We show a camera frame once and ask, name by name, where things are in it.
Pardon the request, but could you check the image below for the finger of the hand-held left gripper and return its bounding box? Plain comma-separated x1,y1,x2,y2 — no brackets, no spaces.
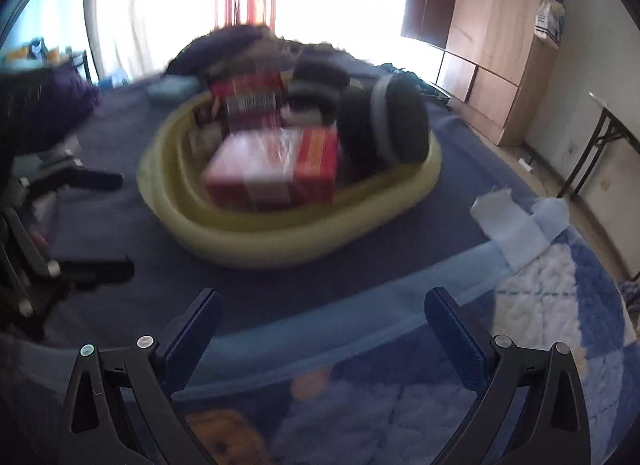
27,167,123,200
47,256,135,288

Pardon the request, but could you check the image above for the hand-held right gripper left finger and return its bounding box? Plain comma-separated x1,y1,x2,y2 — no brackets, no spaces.
64,287,224,465

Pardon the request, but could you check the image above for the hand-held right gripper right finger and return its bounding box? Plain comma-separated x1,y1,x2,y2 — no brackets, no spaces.
424,287,592,465

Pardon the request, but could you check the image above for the yellow plastic basin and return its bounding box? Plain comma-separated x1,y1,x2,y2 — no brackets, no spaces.
136,90,444,271

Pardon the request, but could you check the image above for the red box with white pattern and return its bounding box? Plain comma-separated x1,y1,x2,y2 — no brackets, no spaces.
202,127,341,210

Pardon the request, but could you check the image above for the red box with silver end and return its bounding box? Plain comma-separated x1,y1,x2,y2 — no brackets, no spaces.
207,70,286,128

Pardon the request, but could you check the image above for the dark grey round sponge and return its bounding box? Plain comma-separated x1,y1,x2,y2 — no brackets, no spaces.
287,55,351,126
337,72,431,168

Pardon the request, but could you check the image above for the purple cloth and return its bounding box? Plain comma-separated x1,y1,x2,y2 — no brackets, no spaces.
0,65,103,156

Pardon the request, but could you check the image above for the blue white checked blanket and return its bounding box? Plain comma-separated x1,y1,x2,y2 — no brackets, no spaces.
0,225,640,465

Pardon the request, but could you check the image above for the light blue case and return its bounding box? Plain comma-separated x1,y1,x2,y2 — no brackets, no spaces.
147,76,198,103

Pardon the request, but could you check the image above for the white cloth patch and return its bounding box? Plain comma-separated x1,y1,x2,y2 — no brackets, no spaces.
470,190,551,271

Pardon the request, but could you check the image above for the black metal rack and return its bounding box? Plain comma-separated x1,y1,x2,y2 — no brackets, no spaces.
0,37,96,80

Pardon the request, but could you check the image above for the pale blue cloth patch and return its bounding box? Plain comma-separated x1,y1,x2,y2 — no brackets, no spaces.
530,197,571,241

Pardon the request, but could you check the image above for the blue checked cloth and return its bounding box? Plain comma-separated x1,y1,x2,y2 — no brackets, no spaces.
617,277,640,316

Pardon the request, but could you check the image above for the pile of clothes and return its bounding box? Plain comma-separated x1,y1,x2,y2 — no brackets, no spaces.
167,25,361,80

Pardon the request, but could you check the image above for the folding table with black legs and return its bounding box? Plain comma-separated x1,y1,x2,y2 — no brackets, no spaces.
557,92,640,200

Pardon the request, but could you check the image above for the wooden wardrobe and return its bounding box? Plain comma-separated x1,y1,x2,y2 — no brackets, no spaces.
400,0,571,146

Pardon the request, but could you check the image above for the white plastic bag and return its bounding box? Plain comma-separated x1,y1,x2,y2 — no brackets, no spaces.
534,0,568,48

